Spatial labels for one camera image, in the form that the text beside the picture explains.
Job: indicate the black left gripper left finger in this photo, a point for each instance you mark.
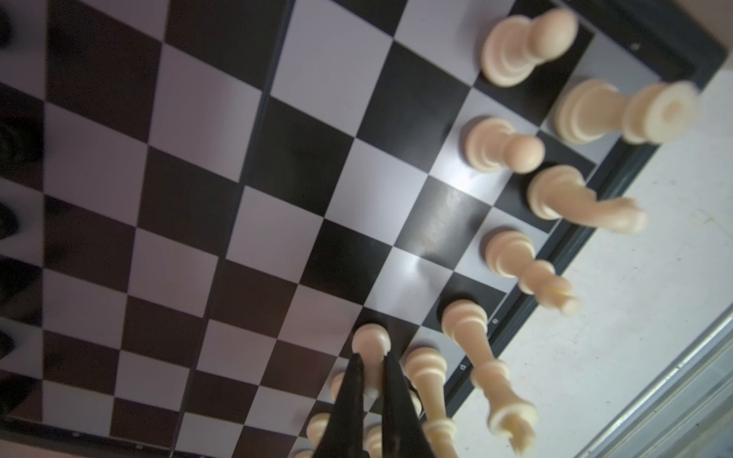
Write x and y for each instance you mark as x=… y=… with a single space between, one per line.
x=344 y=434

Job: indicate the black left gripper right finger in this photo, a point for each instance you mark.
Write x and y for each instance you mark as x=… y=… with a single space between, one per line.
x=402 y=433

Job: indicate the black white chess board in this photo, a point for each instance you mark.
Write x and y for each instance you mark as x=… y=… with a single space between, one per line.
x=202 y=200

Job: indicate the white chess pawn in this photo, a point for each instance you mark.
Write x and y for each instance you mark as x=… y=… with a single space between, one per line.
x=372 y=343

